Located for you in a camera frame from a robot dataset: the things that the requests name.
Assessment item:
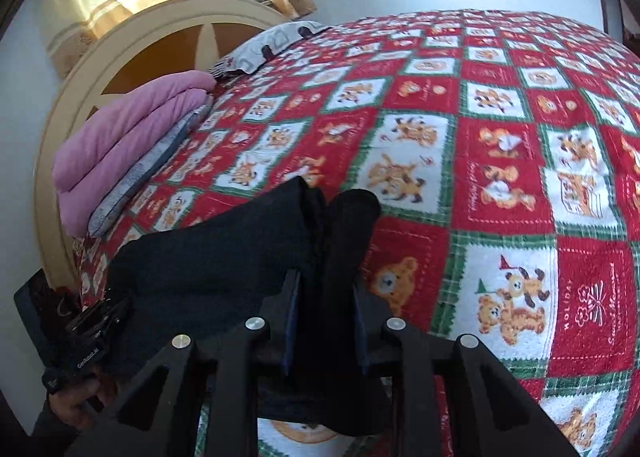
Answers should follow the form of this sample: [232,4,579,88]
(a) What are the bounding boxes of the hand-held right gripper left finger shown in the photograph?
[65,270,302,457]

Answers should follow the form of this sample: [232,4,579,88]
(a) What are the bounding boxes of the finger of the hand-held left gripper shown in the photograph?
[94,293,135,334]

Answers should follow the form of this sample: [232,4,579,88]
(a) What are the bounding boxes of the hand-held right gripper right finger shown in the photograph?
[352,281,582,457]

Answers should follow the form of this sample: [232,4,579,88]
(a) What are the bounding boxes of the black pants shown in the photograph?
[106,176,397,438]

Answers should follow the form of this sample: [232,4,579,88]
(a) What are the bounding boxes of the person's left forearm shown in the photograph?
[29,397,87,457]

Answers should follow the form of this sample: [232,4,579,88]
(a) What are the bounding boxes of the person's left hand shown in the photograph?
[49,371,122,432]

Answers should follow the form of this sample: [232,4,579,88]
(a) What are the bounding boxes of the grey pillow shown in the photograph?
[87,104,214,238]

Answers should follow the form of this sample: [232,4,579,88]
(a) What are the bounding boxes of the pink folded quilt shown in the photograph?
[52,71,219,236]

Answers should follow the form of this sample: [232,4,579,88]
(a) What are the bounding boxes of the red checkered printed blanket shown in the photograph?
[75,10,640,457]

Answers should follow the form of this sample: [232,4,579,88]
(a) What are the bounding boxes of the white patterned pillow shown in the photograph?
[207,21,334,81]

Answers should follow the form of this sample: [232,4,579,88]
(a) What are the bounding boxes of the cream and brown headboard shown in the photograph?
[32,0,297,289]

